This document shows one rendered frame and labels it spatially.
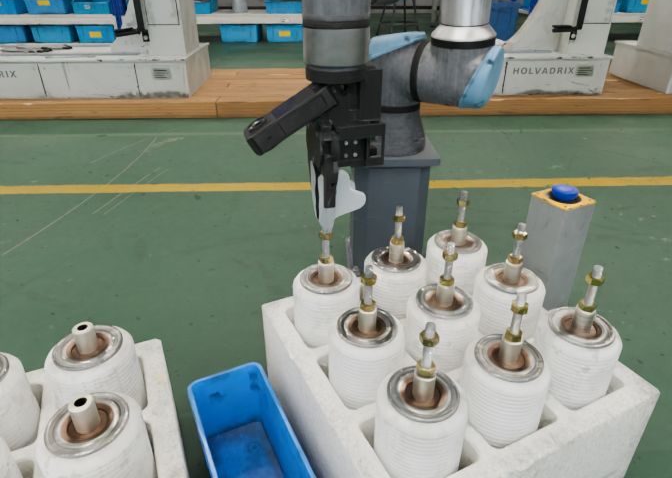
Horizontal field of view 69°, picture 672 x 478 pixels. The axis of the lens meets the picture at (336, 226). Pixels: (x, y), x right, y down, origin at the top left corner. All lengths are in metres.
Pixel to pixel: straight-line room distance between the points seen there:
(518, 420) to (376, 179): 0.58
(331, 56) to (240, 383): 0.49
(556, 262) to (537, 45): 2.06
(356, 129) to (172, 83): 2.04
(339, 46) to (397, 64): 0.44
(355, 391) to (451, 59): 0.60
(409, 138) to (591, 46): 1.92
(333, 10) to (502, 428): 0.49
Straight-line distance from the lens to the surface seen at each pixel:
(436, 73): 0.95
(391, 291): 0.72
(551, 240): 0.86
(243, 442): 0.82
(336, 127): 0.57
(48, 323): 1.17
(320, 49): 0.55
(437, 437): 0.52
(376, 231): 1.08
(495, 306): 0.71
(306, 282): 0.69
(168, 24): 2.59
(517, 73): 2.65
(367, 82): 0.59
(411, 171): 1.03
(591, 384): 0.68
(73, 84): 2.74
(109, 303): 1.17
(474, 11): 0.93
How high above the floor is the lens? 0.64
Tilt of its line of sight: 28 degrees down
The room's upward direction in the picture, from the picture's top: straight up
